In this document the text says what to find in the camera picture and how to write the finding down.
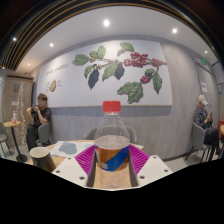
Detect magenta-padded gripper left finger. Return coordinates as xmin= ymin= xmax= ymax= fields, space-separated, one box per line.
xmin=51 ymin=143 xmax=98 ymax=188

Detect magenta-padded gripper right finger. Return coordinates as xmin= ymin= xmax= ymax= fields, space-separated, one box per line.
xmin=128 ymin=143 xmax=174 ymax=188

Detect clear red-capped drink bottle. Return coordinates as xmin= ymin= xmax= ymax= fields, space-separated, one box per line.
xmin=93 ymin=100 xmax=132 ymax=190

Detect dark grey paper cup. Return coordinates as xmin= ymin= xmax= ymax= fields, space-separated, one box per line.
xmin=29 ymin=146 xmax=57 ymax=173

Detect person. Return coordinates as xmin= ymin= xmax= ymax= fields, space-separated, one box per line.
xmin=193 ymin=94 xmax=221 ymax=158
xmin=25 ymin=93 xmax=53 ymax=151

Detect small round wooden table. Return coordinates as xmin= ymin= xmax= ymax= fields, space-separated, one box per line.
xmin=2 ymin=120 xmax=29 ymax=164

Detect small clear red-labelled bottle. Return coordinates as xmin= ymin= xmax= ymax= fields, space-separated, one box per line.
xmin=11 ymin=110 xmax=18 ymax=125

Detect round recessed ceiling lights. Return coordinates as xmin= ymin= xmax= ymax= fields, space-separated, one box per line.
xmin=11 ymin=18 xmax=212 ymax=70

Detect white wall notice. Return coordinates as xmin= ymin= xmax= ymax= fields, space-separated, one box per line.
xmin=200 ymin=81 xmax=209 ymax=94

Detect coffee plant wall mural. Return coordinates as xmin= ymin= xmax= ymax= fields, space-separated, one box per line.
xmin=35 ymin=39 xmax=174 ymax=109

